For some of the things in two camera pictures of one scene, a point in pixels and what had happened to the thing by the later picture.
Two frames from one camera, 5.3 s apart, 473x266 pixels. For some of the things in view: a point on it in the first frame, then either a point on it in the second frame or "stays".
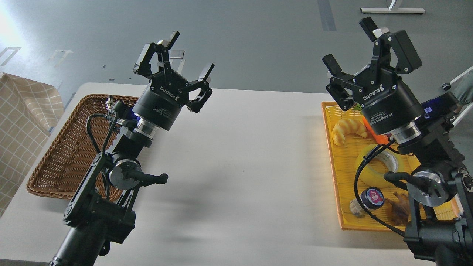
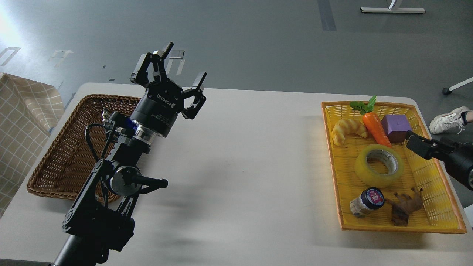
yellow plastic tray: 384,205 stays
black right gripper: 386,103 → 459,158
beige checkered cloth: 29,110 stays
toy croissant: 344,126 stays
